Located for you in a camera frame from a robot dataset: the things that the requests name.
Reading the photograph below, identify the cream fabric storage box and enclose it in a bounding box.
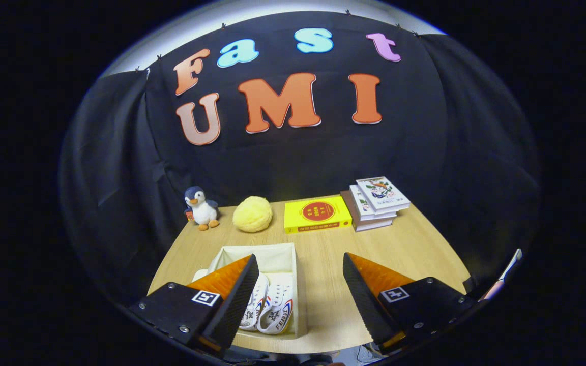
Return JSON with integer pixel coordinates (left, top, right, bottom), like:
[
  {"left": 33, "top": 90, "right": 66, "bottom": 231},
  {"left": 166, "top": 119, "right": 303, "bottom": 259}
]
[{"left": 191, "top": 243, "right": 308, "bottom": 339}]

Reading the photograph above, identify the yellow round plush bun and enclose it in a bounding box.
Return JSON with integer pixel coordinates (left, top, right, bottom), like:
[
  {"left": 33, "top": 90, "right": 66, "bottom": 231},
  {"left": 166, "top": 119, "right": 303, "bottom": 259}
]
[{"left": 232, "top": 196, "right": 273, "bottom": 233}]

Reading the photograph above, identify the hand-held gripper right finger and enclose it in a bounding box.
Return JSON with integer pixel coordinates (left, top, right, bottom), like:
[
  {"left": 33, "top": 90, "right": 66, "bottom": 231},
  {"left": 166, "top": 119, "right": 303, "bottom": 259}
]
[{"left": 343, "top": 252, "right": 477, "bottom": 354}]

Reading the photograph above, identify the brown book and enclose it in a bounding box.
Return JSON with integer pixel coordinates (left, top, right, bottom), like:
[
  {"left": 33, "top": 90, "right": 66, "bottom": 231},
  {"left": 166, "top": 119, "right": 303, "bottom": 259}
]
[{"left": 340, "top": 190, "right": 398, "bottom": 232}]

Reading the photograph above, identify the yellow book with red circle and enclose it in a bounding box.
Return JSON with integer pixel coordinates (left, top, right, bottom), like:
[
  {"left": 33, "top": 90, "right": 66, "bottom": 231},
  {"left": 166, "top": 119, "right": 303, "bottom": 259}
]
[{"left": 284, "top": 196, "right": 353, "bottom": 234}]

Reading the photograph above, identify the white illustrated book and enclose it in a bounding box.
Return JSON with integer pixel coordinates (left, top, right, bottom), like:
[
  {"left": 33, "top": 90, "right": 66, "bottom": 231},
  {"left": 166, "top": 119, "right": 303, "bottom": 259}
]
[
  {"left": 349, "top": 184, "right": 400, "bottom": 221},
  {"left": 356, "top": 176, "right": 411, "bottom": 214}
]

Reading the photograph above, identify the white shoe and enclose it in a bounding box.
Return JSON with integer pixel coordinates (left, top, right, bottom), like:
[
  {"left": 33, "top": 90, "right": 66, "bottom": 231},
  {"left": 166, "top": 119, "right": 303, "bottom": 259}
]
[
  {"left": 239, "top": 272, "right": 270, "bottom": 331},
  {"left": 256, "top": 273, "right": 295, "bottom": 335}
]

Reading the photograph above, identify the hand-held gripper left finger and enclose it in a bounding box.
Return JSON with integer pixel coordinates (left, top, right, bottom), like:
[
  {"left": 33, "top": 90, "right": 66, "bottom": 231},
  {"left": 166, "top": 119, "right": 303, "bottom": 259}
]
[{"left": 129, "top": 254, "right": 260, "bottom": 354}]

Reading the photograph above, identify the penguin plush toy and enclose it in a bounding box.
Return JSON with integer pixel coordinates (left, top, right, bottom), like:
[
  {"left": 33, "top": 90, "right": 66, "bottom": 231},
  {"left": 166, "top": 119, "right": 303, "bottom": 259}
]
[{"left": 184, "top": 186, "right": 220, "bottom": 231}]

